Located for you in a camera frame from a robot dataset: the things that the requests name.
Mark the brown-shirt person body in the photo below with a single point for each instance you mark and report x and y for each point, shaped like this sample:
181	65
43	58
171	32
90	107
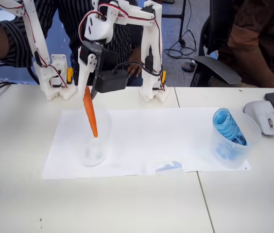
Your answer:
256	19

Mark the white computer mouse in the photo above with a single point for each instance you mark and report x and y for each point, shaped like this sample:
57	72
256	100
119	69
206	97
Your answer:
261	114

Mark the striped-shirt person body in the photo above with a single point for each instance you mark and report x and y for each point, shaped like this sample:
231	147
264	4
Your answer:
64	19

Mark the plain white paper sheet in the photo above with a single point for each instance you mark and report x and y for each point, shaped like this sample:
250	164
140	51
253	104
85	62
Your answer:
61	157

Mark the white leader robot arm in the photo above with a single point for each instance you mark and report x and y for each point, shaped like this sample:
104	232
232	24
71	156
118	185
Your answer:
37	43

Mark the black office chair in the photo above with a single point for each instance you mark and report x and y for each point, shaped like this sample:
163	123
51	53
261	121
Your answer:
219	70

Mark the white paper sheet blue stain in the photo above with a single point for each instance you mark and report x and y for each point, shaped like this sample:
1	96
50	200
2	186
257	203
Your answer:
190	136

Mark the black wheeled metal stand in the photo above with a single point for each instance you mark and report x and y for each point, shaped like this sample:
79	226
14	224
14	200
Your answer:
182	24

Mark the white follower robot arm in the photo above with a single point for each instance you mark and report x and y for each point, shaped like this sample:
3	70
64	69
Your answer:
151	48

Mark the tall clear plastic cup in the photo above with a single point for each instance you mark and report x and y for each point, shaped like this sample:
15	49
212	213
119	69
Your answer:
103	150

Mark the yellow table clamp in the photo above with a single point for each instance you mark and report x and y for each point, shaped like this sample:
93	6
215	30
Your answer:
69	75
163	77

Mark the blue plastic bottle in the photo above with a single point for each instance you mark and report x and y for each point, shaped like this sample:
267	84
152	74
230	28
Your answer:
227	126

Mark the orange carrot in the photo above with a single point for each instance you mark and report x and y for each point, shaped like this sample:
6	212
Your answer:
90	111

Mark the striped-shirt person left hand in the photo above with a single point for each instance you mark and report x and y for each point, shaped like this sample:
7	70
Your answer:
134	58

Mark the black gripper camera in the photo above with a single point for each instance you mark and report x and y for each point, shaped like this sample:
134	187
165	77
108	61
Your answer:
111	80

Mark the wide clear plastic cup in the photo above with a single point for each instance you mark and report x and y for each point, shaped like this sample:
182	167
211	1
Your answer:
251	145

